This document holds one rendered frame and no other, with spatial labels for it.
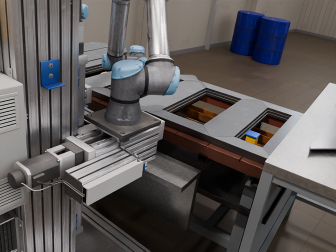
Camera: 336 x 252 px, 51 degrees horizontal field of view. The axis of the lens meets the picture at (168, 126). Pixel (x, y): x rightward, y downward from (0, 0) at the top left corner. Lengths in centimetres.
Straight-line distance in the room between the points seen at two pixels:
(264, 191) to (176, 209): 76
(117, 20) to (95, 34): 361
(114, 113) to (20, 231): 64
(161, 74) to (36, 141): 53
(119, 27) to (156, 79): 34
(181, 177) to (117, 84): 64
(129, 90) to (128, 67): 9
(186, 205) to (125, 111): 77
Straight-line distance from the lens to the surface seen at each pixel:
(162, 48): 141
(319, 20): 1183
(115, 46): 162
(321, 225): 295
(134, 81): 133
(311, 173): 131
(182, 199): 193
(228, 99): 241
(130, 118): 137
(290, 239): 270
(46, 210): 159
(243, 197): 186
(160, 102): 210
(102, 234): 209
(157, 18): 146
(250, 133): 185
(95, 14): 511
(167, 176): 174
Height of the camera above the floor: 165
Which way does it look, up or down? 26 degrees down
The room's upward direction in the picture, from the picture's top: 8 degrees clockwise
